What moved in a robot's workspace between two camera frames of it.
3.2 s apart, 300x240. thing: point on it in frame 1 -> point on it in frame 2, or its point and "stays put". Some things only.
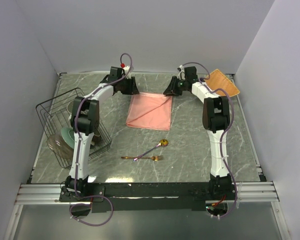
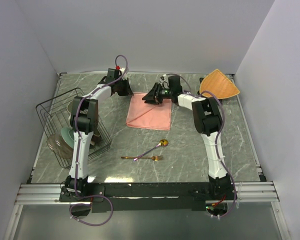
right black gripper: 171,90 -> 153,98
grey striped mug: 70,106 stays put
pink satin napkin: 150,110 stays put
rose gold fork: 155,158 stays put
